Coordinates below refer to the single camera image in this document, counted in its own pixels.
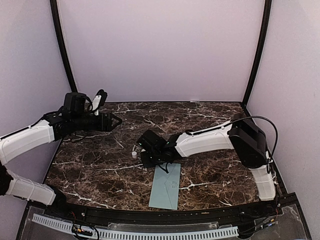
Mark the small white glue cap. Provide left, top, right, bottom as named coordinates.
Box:
left=131, top=151, right=138, bottom=159

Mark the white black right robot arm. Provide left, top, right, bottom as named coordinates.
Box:
left=137, top=115, right=276, bottom=217

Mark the black corner frame post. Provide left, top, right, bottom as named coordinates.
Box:
left=241, top=0, right=272, bottom=108
left=49, top=0, right=78, bottom=93

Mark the black front table rail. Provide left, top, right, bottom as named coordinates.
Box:
left=46, top=202, right=276, bottom=226

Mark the light blue paper envelope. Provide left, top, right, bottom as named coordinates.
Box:
left=148, top=163, right=181, bottom=210

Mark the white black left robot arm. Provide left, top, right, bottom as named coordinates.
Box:
left=0, top=89, right=122, bottom=218

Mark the black right corner frame post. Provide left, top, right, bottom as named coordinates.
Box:
left=241, top=0, right=272, bottom=108

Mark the white slotted cable duct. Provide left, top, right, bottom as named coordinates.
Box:
left=31, top=213, right=239, bottom=240

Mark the black left corner frame post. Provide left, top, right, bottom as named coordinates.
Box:
left=49, top=0, right=78, bottom=93

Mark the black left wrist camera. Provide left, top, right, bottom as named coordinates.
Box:
left=92, top=89, right=108, bottom=116

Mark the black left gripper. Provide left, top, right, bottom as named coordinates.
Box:
left=72, top=112, right=122, bottom=132

